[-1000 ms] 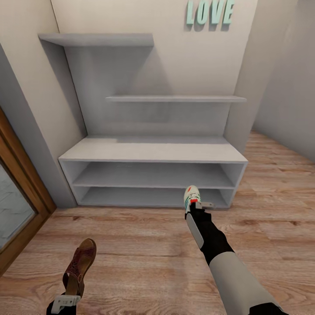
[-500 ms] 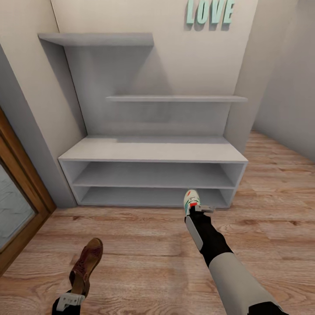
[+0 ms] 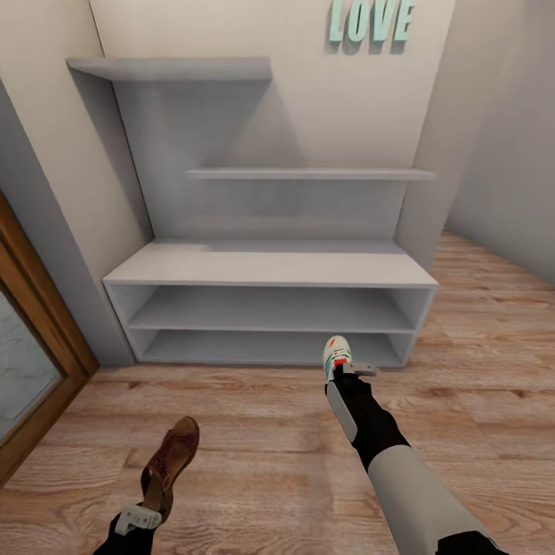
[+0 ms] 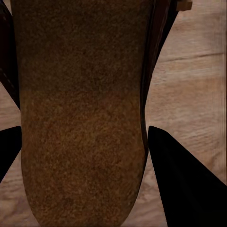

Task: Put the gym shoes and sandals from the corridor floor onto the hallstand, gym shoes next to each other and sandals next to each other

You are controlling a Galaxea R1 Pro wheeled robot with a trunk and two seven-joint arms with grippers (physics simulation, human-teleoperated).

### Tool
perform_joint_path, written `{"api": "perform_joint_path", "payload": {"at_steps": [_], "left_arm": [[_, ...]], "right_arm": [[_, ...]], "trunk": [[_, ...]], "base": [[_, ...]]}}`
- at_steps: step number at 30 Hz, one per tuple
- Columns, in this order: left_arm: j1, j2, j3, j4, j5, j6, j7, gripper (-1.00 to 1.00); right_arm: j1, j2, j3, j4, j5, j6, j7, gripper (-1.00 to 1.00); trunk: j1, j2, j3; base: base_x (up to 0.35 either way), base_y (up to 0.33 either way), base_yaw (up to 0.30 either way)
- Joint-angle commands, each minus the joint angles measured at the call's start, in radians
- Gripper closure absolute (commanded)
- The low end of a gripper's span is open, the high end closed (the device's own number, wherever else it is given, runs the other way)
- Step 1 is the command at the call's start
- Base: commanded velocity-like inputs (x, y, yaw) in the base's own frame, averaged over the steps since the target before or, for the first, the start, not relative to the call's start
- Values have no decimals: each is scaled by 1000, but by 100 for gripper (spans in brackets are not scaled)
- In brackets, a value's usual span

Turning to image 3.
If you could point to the decorative sign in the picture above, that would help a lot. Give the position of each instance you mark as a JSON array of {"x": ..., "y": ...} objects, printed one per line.
[{"x": 358, "y": 20}]

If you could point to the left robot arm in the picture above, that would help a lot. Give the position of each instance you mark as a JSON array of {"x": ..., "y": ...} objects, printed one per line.
[{"x": 131, "y": 533}]

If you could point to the sandal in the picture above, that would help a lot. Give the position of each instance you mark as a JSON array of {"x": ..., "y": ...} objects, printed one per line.
[{"x": 177, "y": 451}]

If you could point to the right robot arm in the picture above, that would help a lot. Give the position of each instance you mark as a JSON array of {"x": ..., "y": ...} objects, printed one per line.
[{"x": 423, "y": 516}]

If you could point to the gym shoe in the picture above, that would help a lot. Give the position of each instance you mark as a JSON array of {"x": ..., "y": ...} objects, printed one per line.
[{"x": 336, "y": 353}]

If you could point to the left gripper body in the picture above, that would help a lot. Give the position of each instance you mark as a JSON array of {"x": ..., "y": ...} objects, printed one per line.
[{"x": 136, "y": 542}]

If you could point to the door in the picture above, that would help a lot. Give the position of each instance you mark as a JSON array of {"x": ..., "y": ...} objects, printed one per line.
[{"x": 45, "y": 361}]

